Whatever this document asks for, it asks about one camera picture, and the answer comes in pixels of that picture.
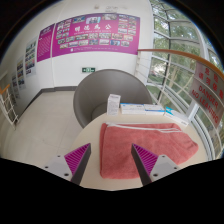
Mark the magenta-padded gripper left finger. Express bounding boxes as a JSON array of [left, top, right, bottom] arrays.
[[42, 143, 92, 186]]

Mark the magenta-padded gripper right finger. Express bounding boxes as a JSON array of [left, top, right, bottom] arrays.
[[130, 143, 183, 187]]

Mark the salmon pink towel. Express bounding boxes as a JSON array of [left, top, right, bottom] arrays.
[[99, 122, 200, 180]]

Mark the white and teal box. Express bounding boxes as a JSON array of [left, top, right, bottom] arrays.
[[163, 106, 190, 128]]

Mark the small upright white box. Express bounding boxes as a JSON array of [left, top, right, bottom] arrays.
[[106, 93, 122, 117]]

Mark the grey tub chair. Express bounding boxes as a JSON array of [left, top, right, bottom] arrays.
[[72, 68, 154, 129]]

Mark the white stair railing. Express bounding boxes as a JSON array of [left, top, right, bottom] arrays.
[[0, 83, 19, 130]]

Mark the green exit sign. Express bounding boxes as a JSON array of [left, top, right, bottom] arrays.
[[81, 67, 97, 74]]

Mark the white and red warning sign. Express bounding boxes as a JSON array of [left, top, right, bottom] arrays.
[[188, 61, 224, 129]]

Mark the white photo poster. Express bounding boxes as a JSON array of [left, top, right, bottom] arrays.
[[24, 37, 38, 78], [16, 56, 27, 90]]

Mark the white railing with orange handrail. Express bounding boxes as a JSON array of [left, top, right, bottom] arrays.
[[134, 48, 224, 161]]

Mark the narrow magenta text poster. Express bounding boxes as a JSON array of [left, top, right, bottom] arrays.
[[36, 23, 56, 63]]

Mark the wide magenta photo poster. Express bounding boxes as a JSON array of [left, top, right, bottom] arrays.
[[51, 12, 141, 58]]

